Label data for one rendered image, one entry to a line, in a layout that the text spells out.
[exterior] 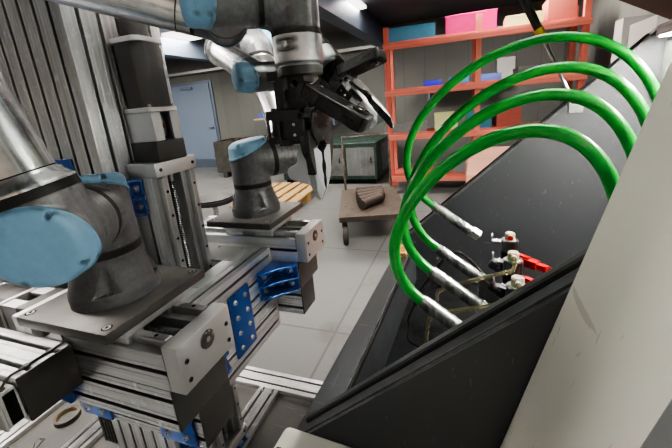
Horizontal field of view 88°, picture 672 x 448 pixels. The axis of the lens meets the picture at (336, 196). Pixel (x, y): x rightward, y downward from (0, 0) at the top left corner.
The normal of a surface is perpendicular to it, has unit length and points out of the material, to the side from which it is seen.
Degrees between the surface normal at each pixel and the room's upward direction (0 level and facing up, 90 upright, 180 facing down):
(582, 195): 90
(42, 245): 97
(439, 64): 90
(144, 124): 90
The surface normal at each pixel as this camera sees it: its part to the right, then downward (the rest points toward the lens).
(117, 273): 0.59, -0.15
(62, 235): 0.30, 0.34
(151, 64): 0.94, 0.01
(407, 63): -0.33, 0.27
